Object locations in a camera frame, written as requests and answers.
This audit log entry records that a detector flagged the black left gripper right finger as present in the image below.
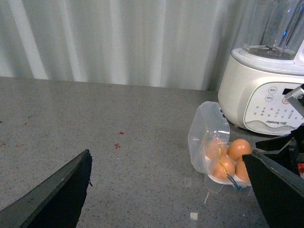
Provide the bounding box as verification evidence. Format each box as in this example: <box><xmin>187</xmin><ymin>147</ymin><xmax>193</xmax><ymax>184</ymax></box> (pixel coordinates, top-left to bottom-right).
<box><xmin>256</xmin><ymin>135</ymin><xmax>296</xmax><ymax>154</ymax></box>

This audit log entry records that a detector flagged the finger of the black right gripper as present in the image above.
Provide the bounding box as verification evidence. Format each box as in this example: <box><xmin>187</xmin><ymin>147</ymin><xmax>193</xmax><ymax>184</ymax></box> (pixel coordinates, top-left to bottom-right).
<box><xmin>242</xmin><ymin>151</ymin><xmax>304</xmax><ymax>228</ymax></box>

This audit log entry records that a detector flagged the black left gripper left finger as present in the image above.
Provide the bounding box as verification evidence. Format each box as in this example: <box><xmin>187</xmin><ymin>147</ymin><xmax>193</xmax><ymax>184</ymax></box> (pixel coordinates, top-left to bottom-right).
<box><xmin>0</xmin><ymin>149</ymin><xmax>93</xmax><ymax>228</ymax></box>

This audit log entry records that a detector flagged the black metal gripper body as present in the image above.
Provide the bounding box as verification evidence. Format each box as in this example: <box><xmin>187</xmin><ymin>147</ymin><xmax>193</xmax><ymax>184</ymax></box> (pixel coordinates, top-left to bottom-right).
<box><xmin>285</xmin><ymin>84</ymin><xmax>304</xmax><ymax>117</ymax></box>

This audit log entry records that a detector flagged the brown egg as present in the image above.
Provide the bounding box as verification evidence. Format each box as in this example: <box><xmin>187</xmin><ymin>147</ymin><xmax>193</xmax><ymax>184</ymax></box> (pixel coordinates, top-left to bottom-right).
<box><xmin>211</xmin><ymin>156</ymin><xmax>235</xmax><ymax>180</ymax></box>
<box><xmin>227</xmin><ymin>139</ymin><xmax>252</xmax><ymax>162</ymax></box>
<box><xmin>235</xmin><ymin>158</ymin><xmax>250</xmax><ymax>182</ymax></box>
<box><xmin>205</xmin><ymin>139</ymin><xmax>227</xmax><ymax>160</ymax></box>

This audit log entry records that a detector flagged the clear plastic egg box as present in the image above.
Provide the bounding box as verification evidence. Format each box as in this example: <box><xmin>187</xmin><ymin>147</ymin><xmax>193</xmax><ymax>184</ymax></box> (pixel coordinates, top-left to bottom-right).
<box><xmin>188</xmin><ymin>101</ymin><xmax>253</xmax><ymax>195</ymax></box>

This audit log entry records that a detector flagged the white Joyoung blender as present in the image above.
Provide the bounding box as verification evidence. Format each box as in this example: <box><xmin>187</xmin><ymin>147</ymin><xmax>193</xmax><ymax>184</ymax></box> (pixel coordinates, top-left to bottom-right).
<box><xmin>218</xmin><ymin>0</ymin><xmax>304</xmax><ymax>135</ymax></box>

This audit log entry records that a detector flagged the yellow blue string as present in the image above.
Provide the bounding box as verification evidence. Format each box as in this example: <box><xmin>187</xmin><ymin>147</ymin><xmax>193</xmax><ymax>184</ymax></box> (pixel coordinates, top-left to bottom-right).
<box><xmin>218</xmin><ymin>147</ymin><xmax>243</xmax><ymax>191</ymax></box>

